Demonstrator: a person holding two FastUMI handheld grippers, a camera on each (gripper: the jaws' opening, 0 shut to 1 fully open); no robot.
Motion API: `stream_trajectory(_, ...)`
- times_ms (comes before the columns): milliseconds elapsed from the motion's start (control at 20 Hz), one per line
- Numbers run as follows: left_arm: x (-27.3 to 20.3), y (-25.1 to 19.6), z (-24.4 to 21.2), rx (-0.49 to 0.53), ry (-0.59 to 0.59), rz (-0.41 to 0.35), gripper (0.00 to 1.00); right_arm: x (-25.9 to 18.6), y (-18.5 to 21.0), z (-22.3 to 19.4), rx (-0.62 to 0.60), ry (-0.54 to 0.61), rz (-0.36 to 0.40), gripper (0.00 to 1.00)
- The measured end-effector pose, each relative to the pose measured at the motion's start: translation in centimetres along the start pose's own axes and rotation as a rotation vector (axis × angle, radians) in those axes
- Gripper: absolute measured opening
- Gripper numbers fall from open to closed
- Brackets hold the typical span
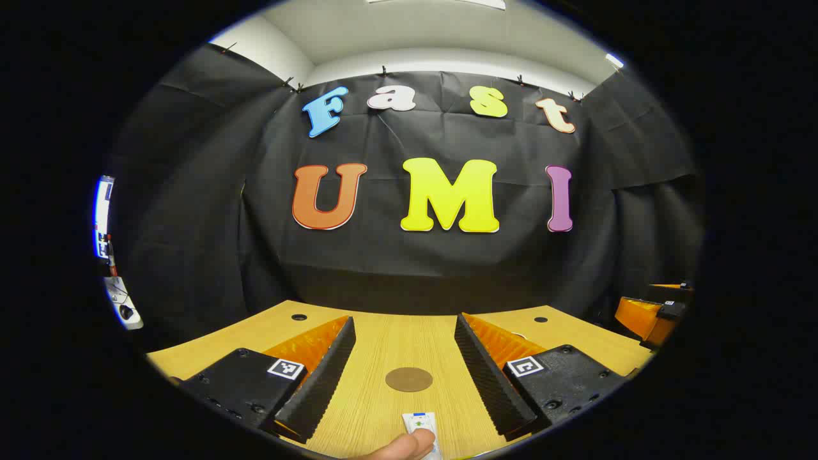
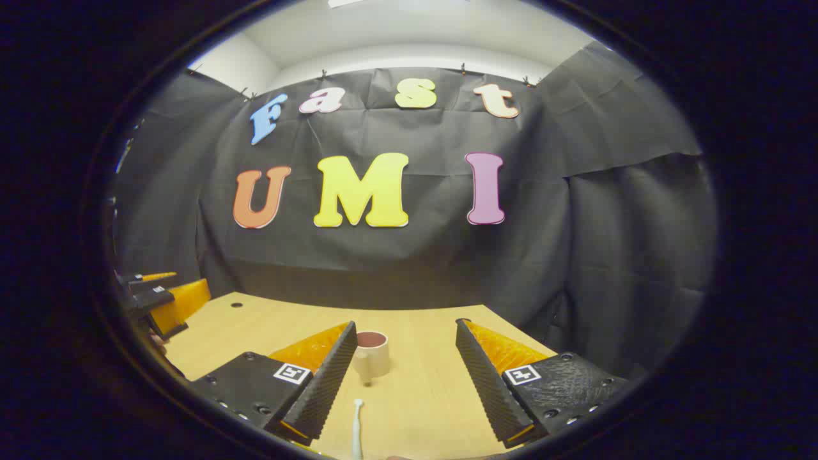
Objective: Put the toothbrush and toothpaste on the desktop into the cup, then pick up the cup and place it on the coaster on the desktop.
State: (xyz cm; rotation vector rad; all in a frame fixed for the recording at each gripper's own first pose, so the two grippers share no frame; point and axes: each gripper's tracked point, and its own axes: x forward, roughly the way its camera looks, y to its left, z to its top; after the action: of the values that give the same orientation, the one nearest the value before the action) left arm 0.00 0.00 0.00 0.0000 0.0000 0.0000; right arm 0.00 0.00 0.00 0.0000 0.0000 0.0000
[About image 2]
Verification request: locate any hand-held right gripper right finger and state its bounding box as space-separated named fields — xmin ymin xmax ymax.
xmin=455 ymin=318 xmax=630 ymax=449

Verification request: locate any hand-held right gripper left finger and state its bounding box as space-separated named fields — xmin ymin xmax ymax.
xmin=190 ymin=321 xmax=359 ymax=447

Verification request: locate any beige cup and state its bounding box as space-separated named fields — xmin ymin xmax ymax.
xmin=353 ymin=331 xmax=391 ymax=384

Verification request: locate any pale green toothbrush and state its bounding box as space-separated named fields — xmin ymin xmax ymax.
xmin=351 ymin=399 xmax=364 ymax=460

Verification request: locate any wooden desktop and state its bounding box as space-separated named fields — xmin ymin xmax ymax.
xmin=163 ymin=292 xmax=558 ymax=460

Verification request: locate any black backdrop cloth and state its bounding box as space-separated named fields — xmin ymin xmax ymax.
xmin=112 ymin=42 xmax=720 ymax=378

